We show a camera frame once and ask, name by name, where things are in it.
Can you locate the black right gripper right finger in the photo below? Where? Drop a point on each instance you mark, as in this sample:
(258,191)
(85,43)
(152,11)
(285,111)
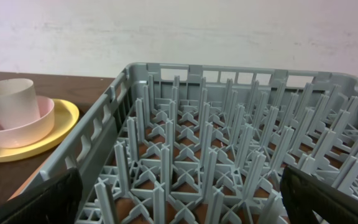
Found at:
(305,196)

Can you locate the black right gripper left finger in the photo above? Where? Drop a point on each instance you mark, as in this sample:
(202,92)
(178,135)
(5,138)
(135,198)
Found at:
(54,201)

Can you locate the grey plastic dishwasher rack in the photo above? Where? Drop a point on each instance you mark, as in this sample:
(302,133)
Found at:
(170,143)

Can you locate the pink bowl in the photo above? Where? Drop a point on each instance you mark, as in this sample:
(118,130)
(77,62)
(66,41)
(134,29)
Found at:
(32,132)

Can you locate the yellow plate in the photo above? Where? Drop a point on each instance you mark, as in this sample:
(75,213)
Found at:
(66,116)

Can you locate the cream cup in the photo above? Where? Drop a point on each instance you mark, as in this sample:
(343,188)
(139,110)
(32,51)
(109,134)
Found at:
(18,103)

